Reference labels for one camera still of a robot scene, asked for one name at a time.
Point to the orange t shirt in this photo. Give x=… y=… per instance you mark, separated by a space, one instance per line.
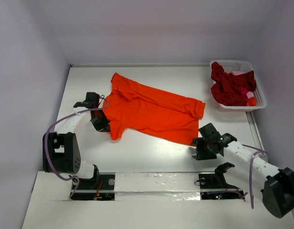
x=151 y=111

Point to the dark red t shirt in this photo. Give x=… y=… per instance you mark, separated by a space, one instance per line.
x=227 y=88

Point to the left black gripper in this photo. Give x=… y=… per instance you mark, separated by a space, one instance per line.
x=104 y=126

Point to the pink garment in basket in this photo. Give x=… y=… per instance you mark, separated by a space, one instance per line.
x=245 y=93

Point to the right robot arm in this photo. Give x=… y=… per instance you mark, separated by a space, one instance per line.
x=245 y=170

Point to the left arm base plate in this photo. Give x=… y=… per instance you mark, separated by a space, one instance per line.
x=99 y=188

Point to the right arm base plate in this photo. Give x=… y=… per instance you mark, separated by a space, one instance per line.
x=214 y=187

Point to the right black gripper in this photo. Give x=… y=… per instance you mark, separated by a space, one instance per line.
x=200 y=150

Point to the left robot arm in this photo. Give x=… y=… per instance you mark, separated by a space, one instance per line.
x=61 y=154

